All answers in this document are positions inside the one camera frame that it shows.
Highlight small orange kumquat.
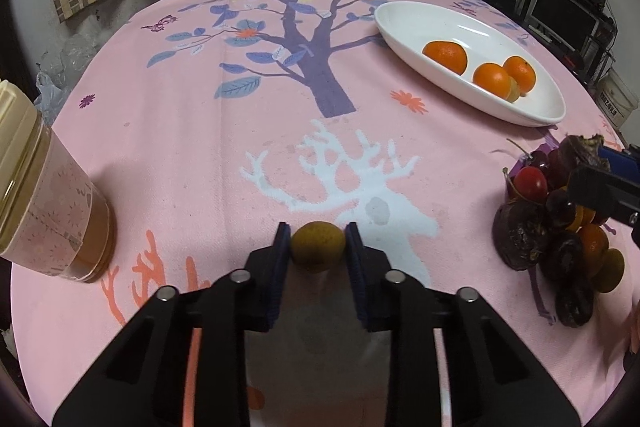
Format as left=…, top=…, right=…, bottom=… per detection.
left=570, top=206, right=597, bottom=232

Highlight pink tree print tablecloth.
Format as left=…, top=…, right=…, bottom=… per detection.
left=10, top=0, right=632, bottom=427

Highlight dark red cherry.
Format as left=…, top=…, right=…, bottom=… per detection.
left=527, top=148, right=561, bottom=175
left=545, top=189, right=577, bottom=230

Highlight cardboard box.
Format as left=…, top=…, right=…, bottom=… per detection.
left=599, top=69, right=640, bottom=128

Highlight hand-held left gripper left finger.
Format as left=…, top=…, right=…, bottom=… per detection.
left=52, top=222, right=292, bottom=427

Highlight clear plastic bags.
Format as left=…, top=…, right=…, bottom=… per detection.
left=34, top=32, right=101, bottom=128

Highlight wrinkled dark purple passion fruit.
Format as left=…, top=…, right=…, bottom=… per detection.
left=540, top=232, right=585, bottom=290
left=492, top=202, right=553, bottom=270
left=557, top=134, right=607, bottom=172
left=555, top=279, right=596, bottom=328

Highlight white oval plate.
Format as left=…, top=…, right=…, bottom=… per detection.
left=374, top=1, right=567, bottom=128

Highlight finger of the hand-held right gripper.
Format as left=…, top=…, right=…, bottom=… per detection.
left=567, top=164, right=640, bottom=229
left=599, top=146, right=640, bottom=184

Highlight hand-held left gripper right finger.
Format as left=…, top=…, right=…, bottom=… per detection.
left=345, top=222, right=583, bottom=427

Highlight black computer monitor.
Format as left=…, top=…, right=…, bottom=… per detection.
left=530, top=0, right=601, bottom=44

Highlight orange tangerine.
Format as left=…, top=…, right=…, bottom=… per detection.
left=422, top=41, right=469, bottom=76
left=502, top=55, right=537, bottom=94
left=472, top=62, right=513, bottom=98
left=579, top=223, right=611, bottom=278

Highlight clear jar with cream lid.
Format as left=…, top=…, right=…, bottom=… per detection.
left=0, top=79, right=118, bottom=284

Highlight bright red cherry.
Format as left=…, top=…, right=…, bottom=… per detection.
left=514, top=167, right=549, bottom=204

